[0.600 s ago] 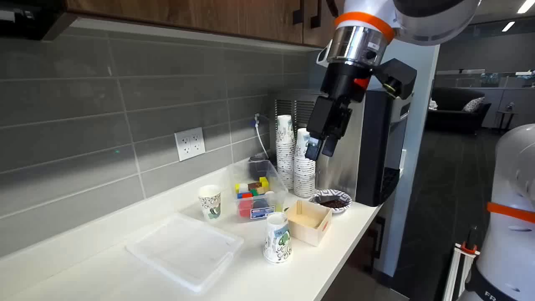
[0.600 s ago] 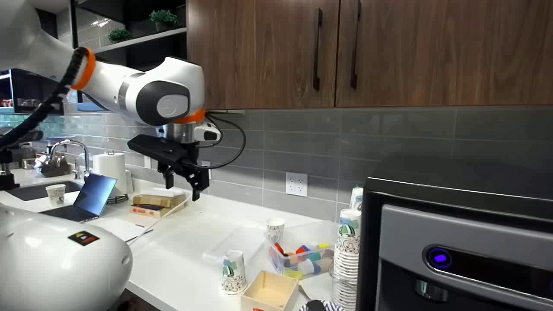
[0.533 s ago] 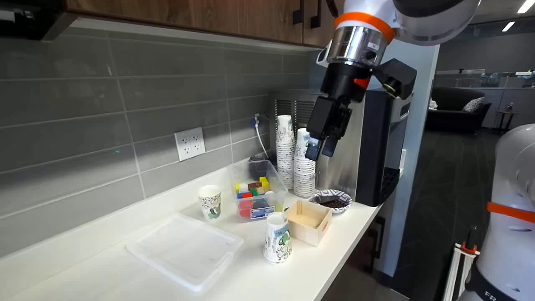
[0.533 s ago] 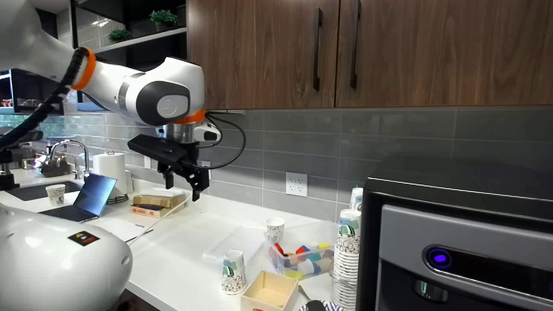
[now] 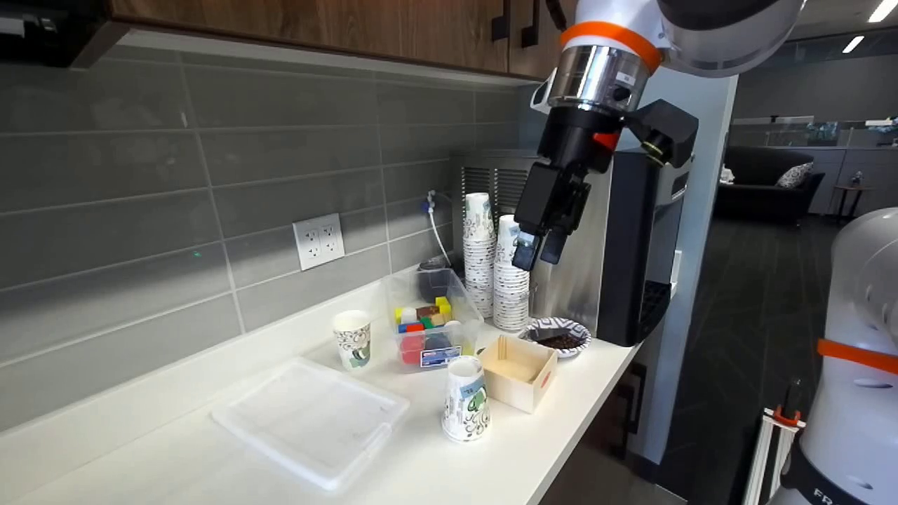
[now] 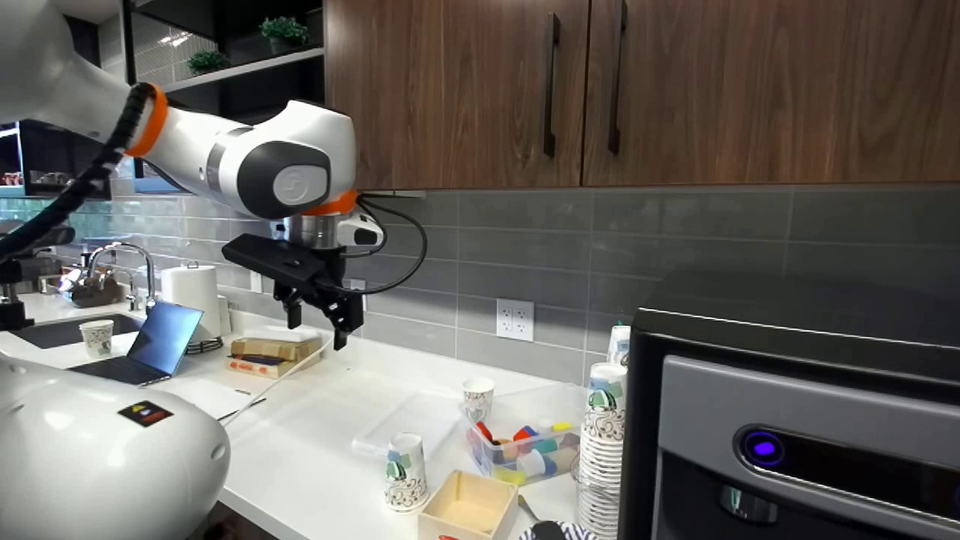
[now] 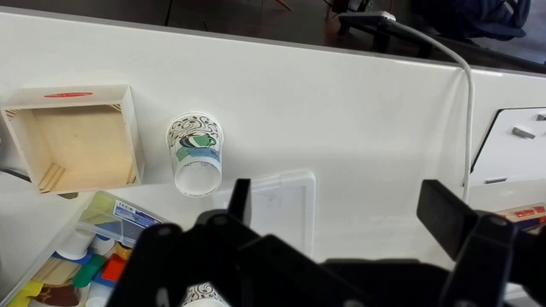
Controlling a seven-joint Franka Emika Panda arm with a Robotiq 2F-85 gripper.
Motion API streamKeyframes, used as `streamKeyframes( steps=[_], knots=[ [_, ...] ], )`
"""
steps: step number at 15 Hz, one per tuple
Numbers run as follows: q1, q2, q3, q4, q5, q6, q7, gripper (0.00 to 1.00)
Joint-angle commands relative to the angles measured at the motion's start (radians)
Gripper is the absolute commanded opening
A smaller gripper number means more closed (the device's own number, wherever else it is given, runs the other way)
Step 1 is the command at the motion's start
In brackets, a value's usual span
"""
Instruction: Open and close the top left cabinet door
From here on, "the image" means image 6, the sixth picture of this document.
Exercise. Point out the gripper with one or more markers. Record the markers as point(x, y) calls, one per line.
point(336, 276)

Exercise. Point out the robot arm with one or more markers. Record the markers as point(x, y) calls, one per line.
point(90, 457)

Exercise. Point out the open laptop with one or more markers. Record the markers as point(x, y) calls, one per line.
point(161, 341)

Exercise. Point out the wooden cabinet door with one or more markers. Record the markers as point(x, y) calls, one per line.
point(450, 90)
point(787, 90)

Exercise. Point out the stack of books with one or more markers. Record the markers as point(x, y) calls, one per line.
point(271, 354)

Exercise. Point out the paper towel roll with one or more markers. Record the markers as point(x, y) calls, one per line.
point(191, 300)

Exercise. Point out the white paper sheet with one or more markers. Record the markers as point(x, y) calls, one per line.
point(210, 397)

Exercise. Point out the chrome tap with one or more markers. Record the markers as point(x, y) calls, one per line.
point(147, 277)

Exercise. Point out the patterned paper cup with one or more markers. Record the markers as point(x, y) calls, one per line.
point(97, 337)
point(406, 476)
point(478, 397)

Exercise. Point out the small wooden box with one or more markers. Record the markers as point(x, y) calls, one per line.
point(469, 510)

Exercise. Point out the heap of coloured blocks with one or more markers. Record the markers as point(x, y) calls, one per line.
point(525, 448)

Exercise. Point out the clear plastic container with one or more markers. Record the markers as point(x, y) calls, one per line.
point(525, 450)

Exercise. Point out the sink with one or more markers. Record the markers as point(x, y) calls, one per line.
point(60, 331)

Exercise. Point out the small green potted plant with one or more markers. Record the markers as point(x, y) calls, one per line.
point(207, 61)
point(283, 31)

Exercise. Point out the black appliance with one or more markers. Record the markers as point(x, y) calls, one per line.
point(22, 285)

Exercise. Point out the stack of paper cups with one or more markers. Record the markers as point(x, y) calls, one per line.
point(601, 450)
point(619, 345)

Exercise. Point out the black and white striped cloth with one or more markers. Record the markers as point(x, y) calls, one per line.
point(559, 531)

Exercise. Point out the black beverage machine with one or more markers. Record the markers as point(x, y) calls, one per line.
point(787, 420)

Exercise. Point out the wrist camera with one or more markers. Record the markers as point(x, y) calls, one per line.
point(262, 259)

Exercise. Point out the white wall socket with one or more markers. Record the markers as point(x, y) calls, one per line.
point(515, 320)

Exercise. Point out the dark wall shelf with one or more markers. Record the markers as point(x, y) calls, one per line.
point(247, 64)

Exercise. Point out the wooden wall cabinet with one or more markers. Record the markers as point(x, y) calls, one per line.
point(675, 90)

